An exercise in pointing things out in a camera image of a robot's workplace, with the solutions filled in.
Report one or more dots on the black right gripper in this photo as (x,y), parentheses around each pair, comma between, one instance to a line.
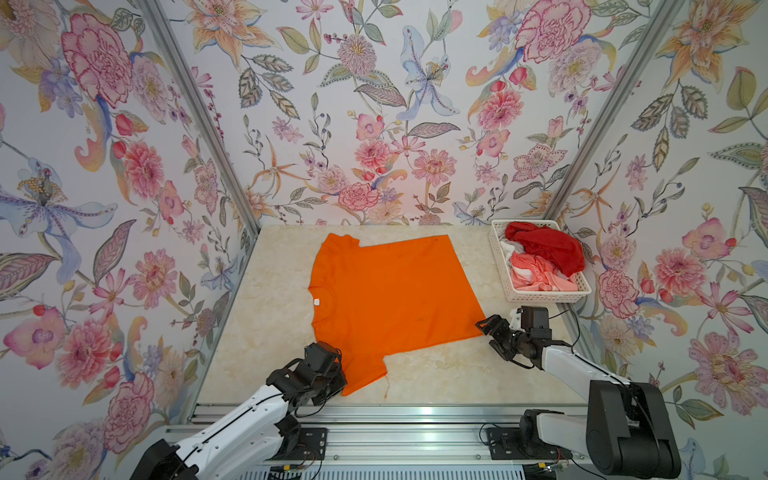
(495,333)

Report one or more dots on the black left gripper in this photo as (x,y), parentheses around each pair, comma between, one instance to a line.
(342,382)

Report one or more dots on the orange t-shirt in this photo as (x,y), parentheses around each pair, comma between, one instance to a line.
(371,302)

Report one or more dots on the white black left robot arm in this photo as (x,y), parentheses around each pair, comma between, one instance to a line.
(262,427)

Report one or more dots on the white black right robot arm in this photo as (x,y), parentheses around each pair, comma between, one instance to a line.
(626,430)

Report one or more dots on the pink t-shirt in basket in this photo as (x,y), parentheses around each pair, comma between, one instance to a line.
(534,273)

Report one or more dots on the white garment in basket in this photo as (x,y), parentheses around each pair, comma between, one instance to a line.
(509,249)

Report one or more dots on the red t-shirt in basket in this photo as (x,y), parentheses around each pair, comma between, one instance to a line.
(557,247)

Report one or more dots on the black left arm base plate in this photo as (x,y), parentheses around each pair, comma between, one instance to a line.
(306,444)

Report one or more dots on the front aluminium rail frame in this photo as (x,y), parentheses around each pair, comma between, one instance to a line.
(402,435)

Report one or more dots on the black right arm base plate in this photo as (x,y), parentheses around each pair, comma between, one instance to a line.
(509,444)

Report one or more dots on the right rear aluminium corner post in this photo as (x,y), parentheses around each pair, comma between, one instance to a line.
(651,36)

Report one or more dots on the aluminium corner post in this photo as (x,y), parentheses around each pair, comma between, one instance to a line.
(651,36)
(159,24)

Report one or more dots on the left rear aluminium corner post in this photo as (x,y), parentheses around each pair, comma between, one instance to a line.
(159,24)

